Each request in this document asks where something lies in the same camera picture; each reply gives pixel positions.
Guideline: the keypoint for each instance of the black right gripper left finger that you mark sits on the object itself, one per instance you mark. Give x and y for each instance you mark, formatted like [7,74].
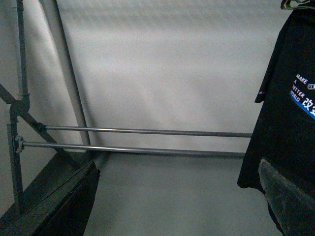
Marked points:
[64,212]

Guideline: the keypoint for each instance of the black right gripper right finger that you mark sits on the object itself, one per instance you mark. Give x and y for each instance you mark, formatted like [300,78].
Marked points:
[291,199]

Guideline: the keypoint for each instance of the black printed t-shirt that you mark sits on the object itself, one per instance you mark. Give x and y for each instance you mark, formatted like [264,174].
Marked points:
[285,129]

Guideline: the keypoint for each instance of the metal clothes hanger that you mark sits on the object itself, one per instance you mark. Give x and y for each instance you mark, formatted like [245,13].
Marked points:
[297,5]

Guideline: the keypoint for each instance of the lower steel crossbar rod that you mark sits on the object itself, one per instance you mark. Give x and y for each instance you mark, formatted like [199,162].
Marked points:
[138,150]

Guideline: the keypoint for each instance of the steel crossbar rod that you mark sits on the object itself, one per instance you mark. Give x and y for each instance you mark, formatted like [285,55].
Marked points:
[138,150]
[152,131]

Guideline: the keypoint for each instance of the upper steel crossbar rod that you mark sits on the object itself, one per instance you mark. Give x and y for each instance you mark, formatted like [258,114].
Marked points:
[152,131]

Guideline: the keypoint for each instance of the grey drying rack frame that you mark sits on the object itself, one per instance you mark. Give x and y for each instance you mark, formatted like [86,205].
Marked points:
[37,88]

